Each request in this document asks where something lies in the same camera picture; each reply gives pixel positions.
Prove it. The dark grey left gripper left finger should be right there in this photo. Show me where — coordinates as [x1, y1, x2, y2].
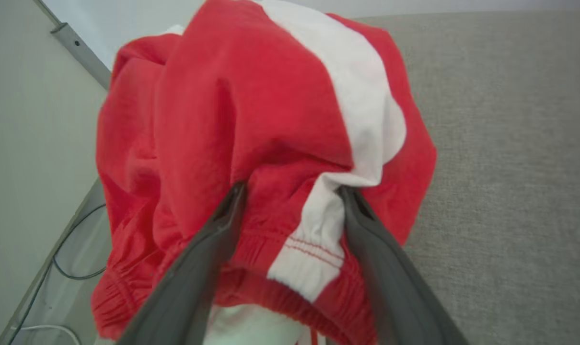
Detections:
[115, 182, 247, 345]

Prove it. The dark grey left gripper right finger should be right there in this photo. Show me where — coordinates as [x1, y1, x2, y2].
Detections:
[340, 187, 468, 345]

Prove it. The red and white garment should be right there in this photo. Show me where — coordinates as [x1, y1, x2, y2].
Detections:
[91, 0, 438, 345]

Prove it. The grey fabric sofa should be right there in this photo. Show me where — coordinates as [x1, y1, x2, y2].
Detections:
[355, 11, 580, 345]

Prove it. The grey metal bar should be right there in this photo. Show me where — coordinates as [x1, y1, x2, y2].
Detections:
[34, 0, 112, 90]

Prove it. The thin black cable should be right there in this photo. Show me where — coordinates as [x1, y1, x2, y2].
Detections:
[7, 204, 107, 345]

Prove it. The thin white cable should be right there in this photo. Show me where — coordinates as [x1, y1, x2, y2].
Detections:
[11, 324, 82, 345]

